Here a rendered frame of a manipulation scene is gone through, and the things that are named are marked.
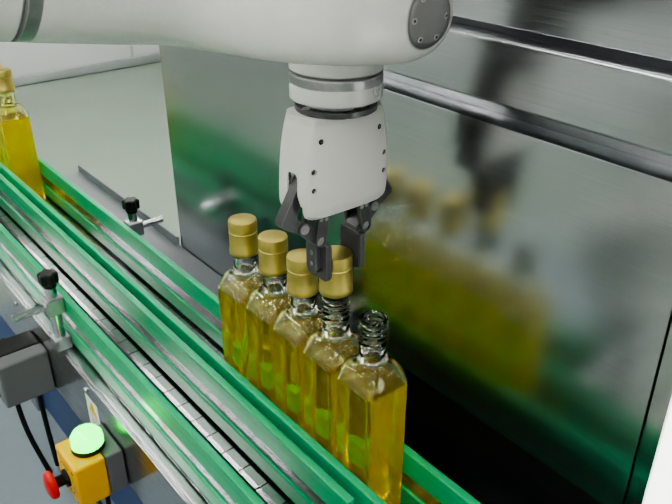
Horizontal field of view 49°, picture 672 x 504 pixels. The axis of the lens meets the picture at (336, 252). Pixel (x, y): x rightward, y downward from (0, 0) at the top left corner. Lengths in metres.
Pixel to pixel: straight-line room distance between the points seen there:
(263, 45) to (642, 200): 0.32
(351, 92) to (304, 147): 0.06
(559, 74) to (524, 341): 0.27
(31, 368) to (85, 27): 0.85
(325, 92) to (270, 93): 0.41
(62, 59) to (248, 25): 6.37
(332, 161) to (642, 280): 0.28
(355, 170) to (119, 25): 0.26
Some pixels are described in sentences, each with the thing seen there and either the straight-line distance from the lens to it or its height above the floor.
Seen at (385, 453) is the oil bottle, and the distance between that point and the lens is 0.81.
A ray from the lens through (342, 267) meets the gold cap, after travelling 0.73.
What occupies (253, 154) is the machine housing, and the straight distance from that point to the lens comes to 1.12.
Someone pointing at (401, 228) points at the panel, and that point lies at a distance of 0.84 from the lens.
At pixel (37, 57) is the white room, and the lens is 6.81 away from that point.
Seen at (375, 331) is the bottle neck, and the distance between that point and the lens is 0.72.
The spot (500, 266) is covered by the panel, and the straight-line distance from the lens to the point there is 0.76.
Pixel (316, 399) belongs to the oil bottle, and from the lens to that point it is 0.83.
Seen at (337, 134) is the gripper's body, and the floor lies 1.49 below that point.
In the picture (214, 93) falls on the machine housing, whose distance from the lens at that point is 1.18.
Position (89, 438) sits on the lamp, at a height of 1.02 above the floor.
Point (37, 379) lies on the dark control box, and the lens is 1.31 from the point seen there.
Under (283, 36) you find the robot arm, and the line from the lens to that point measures 0.53.
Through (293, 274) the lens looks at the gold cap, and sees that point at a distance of 0.79.
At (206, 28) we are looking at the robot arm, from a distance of 0.54.
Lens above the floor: 1.71
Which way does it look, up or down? 28 degrees down
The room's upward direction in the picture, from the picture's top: straight up
